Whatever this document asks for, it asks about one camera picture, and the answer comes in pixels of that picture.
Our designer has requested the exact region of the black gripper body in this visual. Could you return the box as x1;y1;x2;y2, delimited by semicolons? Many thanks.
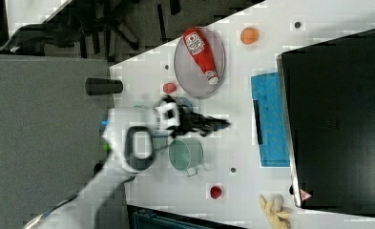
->
175;106;213;136

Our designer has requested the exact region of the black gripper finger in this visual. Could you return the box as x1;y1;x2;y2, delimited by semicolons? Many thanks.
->
209;118;231;132

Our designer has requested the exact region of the blue oven door with handle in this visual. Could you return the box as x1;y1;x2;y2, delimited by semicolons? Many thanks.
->
251;73;290;167

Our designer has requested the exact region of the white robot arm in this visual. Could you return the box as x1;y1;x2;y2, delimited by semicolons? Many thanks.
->
23;95;230;229

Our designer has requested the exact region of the black silver toaster oven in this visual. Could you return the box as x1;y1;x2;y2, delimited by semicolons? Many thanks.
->
277;29;375;218

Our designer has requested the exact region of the blue plastic cup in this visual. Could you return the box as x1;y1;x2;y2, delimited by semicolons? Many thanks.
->
176;97;193;112

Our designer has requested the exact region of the pink toy strawberry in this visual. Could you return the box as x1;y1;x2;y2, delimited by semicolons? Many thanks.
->
162;83;177;94

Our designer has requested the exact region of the grey round plate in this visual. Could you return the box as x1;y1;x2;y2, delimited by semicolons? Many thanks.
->
174;27;225;98

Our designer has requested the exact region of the red toy strawberry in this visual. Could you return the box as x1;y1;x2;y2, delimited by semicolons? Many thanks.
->
210;186;222;199

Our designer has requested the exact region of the red ketchup bottle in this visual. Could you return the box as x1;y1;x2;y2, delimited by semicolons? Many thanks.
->
182;28;219;85

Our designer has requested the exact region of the orange toy fruit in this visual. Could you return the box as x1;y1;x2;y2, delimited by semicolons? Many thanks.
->
240;28;260;45

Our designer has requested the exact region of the yellow toy banana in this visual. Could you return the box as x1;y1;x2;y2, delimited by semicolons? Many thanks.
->
259;195;291;229

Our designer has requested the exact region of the black office chair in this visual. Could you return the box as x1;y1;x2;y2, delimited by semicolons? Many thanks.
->
0;0;183;60

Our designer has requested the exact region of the green plastic cup with handle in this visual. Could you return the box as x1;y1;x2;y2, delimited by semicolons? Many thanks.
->
168;137;203;177

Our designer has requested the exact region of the black cylindrical post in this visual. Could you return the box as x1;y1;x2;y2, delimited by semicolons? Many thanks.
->
85;78;123;95

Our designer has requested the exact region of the blue metal frame rail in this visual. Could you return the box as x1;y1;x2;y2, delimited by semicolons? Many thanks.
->
127;204;242;229

